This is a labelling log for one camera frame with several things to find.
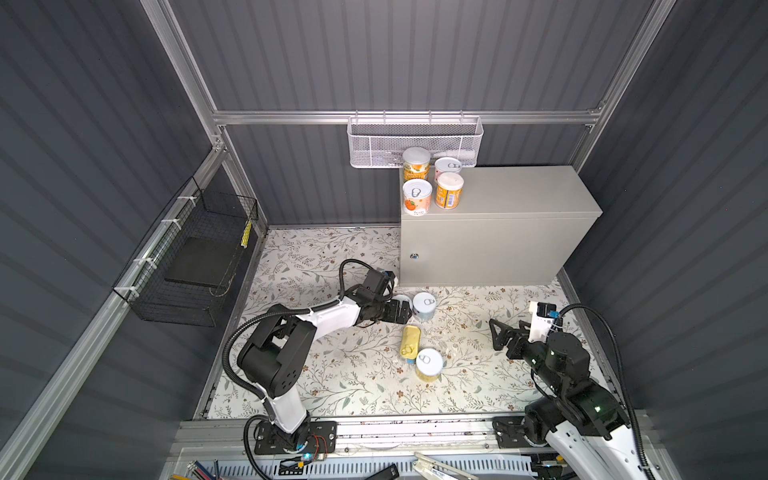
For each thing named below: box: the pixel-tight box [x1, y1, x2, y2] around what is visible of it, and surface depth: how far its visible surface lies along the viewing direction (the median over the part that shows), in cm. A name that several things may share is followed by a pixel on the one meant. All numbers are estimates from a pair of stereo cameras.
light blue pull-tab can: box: [412, 292, 437, 321], surface depth 93 cm
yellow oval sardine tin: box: [400, 325, 421, 360], surface depth 88 cm
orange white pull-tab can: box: [402, 178, 433, 217], surface depth 75 cm
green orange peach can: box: [402, 146, 431, 182], surface depth 80 cm
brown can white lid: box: [435, 172, 465, 210], surface depth 75 cm
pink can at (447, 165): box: [434, 157, 463, 182], surface depth 81 cm
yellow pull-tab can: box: [415, 348, 444, 383], surface depth 82 cm
